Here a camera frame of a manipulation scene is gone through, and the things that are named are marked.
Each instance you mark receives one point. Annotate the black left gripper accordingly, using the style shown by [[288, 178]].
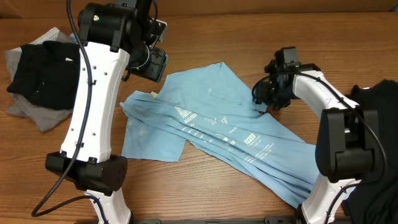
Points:
[[155, 71]]

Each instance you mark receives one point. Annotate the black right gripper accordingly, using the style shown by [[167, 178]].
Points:
[[260, 94]]

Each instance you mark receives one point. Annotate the light blue printed t-shirt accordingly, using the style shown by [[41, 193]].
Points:
[[211, 108]]

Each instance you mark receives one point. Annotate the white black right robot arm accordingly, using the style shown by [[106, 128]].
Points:
[[347, 145]]

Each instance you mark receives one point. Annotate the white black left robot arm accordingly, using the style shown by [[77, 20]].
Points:
[[116, 41]]

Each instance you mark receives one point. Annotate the blue folded garment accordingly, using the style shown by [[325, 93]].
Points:
[[73, 38]]

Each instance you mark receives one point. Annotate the black folded polo shirt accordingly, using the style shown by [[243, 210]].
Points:
[[47, 74]]

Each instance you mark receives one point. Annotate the white mesh folded garment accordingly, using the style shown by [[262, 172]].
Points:
[[51, 34]]

